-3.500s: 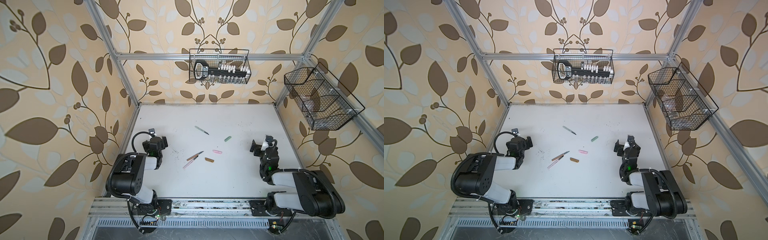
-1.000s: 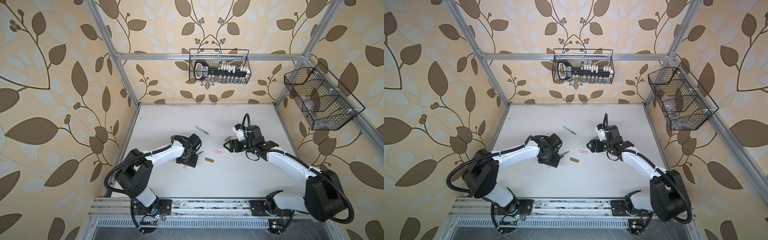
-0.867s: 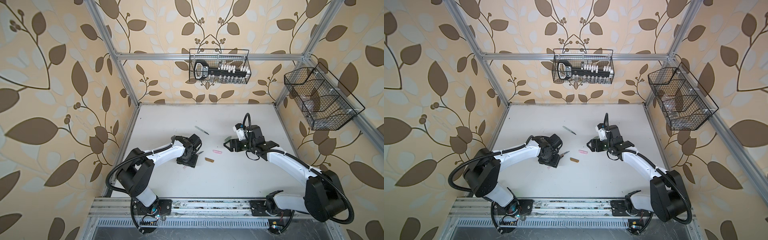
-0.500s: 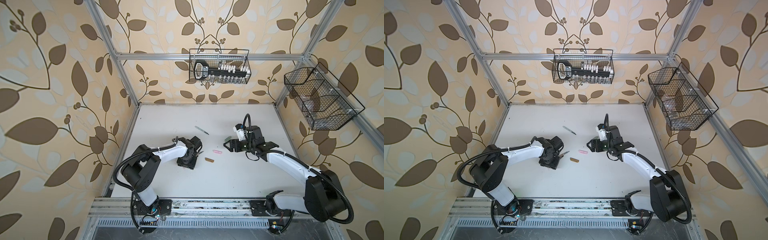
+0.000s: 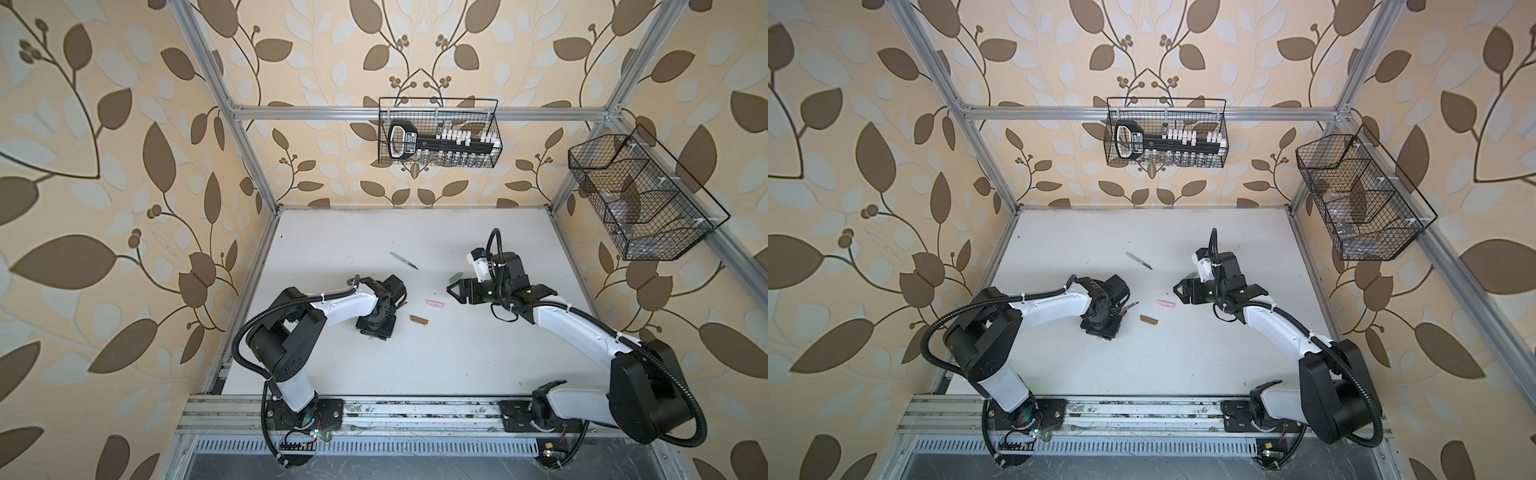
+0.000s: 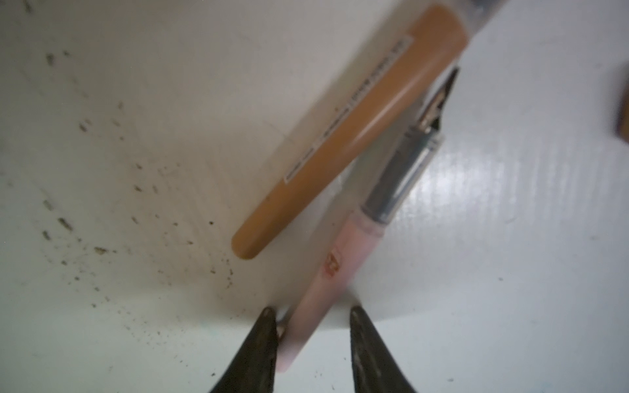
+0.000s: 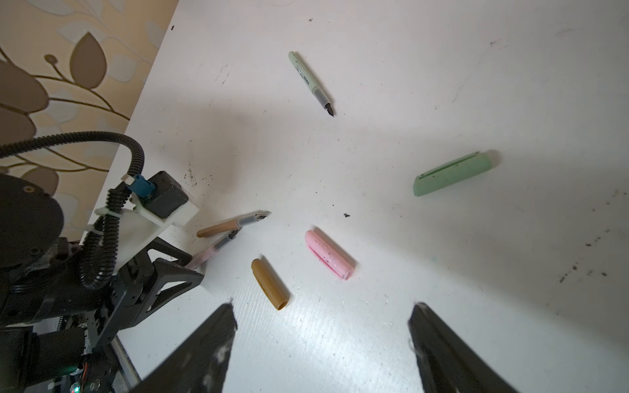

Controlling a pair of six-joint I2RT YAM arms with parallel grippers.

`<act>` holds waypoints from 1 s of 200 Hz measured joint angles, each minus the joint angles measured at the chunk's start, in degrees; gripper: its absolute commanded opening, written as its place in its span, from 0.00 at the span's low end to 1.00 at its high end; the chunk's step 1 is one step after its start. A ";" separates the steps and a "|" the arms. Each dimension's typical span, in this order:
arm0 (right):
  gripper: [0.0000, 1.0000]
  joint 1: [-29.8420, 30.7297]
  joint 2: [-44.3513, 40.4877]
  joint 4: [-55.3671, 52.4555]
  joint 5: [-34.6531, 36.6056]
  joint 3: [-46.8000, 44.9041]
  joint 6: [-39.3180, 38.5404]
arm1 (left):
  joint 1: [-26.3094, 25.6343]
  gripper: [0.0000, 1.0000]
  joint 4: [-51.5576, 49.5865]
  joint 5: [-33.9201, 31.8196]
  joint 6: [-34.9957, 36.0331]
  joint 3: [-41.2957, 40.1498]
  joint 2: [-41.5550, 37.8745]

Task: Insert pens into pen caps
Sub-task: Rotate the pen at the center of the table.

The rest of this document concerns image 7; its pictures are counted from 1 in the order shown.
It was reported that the brown pen cap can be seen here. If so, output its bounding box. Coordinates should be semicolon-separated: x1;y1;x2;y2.
251;256;291;310

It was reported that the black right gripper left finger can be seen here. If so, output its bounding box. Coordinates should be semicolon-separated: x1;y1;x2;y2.
133;303;238;393

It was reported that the green pen cap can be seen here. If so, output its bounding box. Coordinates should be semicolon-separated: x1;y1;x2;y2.
413;152;492;197

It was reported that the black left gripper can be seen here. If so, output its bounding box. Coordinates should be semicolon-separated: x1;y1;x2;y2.
84;237;203;353

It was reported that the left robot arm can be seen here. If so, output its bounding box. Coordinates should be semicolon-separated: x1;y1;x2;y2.
1;175;202;392

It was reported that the brown pen uncapped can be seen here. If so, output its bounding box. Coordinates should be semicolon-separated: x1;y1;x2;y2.
196;211;269;238

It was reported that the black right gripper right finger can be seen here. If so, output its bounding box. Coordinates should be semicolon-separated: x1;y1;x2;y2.
408;302;516;393

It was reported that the green pen uncapped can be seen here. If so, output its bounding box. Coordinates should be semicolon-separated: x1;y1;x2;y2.
288;52;335;117

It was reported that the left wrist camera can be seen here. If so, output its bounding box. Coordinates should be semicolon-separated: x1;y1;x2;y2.
92;169;201;276

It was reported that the pink pen cap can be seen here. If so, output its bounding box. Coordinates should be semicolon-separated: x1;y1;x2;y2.
305;230;355;281

